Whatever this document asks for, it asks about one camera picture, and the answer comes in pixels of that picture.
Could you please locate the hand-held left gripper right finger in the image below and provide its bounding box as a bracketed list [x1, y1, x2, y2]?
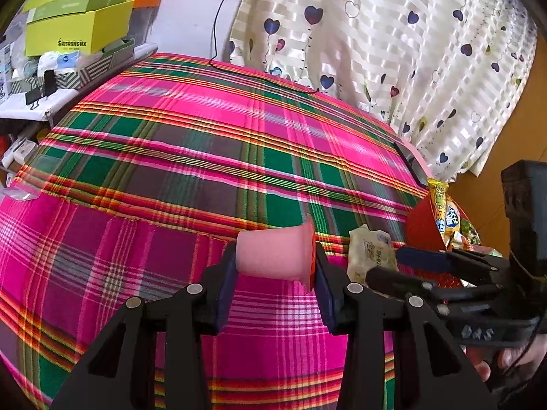
[314, 243, 498, 410]

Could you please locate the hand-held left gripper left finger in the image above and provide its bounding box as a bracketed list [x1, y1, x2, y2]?
[49, 241, 240, 410]

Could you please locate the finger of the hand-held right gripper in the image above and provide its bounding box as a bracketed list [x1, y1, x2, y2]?
[365, 266, 505, 308]
[395, 245, 511, 276]

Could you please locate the red round container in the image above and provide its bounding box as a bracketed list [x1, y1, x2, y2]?
[405, 199, 505, 291]

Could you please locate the cream snack packet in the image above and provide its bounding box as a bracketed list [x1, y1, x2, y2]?
[347, 224, 398, 285]

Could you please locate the pink cup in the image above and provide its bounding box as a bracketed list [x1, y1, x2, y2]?
[236, 214, 318, 293]

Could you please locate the gold snack bar packet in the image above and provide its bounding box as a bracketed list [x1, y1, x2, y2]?
[427, 178, 462, 248]

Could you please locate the person's right hand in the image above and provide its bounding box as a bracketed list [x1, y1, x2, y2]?
[466, 342, 547, 383]

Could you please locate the black smartphone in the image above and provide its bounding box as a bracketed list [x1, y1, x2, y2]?
[392, 141, 429, 189]

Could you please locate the plaid tablecloth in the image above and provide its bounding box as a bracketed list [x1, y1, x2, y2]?
[0, 52, 441, 410]

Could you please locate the heart print curtain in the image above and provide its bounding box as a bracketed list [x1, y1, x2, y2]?
[226, 0, 539, 182]

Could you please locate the clear plastic piece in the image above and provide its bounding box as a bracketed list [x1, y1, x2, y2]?
[0, 188, 39, 202]

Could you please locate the white shelf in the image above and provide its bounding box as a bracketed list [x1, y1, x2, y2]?
[0, 43, 159, 121]

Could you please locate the green white striped box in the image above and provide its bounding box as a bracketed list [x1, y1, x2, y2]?
[9, 39, 135, 92]

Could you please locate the black binder clip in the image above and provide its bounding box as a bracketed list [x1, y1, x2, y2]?
[26, 70, 58, 109]

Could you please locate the white plastic bag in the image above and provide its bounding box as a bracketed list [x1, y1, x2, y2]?
[38, 51, 82, 73]

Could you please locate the lime green box lid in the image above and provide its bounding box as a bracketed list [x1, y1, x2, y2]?
[21, 0, 134, 24]

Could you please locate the black cable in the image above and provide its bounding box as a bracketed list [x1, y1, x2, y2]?
[209, 0, 319, 95]

